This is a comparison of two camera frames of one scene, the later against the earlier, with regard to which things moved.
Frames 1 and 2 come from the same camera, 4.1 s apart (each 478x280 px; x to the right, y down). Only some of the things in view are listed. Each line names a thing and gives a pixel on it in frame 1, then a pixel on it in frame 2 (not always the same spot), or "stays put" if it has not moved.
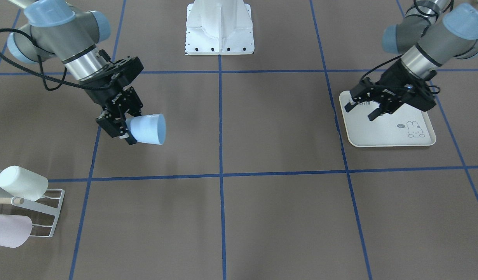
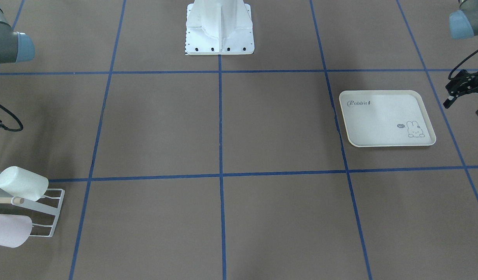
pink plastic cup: [9, 231] stays put
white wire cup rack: [36, 206] stays put
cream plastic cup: [21, 183] stays put
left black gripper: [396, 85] -> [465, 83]
